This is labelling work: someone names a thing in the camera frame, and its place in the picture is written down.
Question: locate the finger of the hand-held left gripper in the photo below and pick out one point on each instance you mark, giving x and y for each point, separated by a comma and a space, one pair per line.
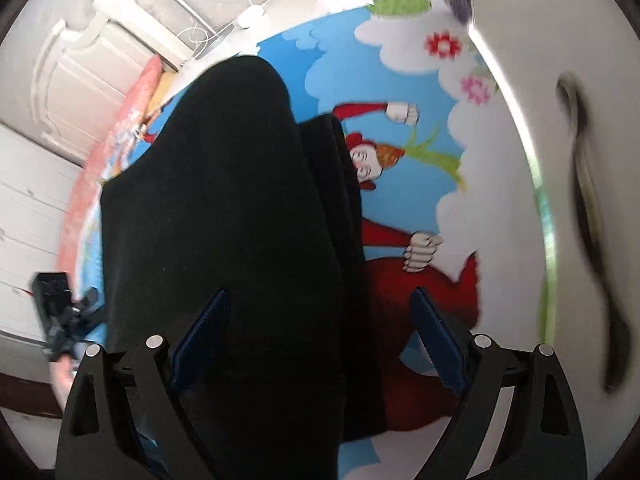
72, 342
86, 305

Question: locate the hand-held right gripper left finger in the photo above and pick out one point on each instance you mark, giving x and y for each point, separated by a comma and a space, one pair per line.
200, 340

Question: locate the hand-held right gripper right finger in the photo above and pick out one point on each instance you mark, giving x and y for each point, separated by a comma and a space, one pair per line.
440, 345

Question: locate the black pants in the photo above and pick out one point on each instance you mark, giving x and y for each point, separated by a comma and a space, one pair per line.
225, 210

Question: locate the pink printed pillow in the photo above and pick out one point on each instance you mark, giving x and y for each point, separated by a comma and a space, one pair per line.
100, 160

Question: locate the white headboard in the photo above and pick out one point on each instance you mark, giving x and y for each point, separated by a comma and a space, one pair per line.
100, 60

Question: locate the grey round disc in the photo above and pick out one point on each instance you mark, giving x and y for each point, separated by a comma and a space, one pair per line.
222, 37

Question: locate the cartoon printed bed sheet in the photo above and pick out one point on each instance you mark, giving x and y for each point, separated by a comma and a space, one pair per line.
330, 60

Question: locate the white bedside cabinet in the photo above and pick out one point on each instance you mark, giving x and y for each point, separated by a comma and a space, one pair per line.
525, 10

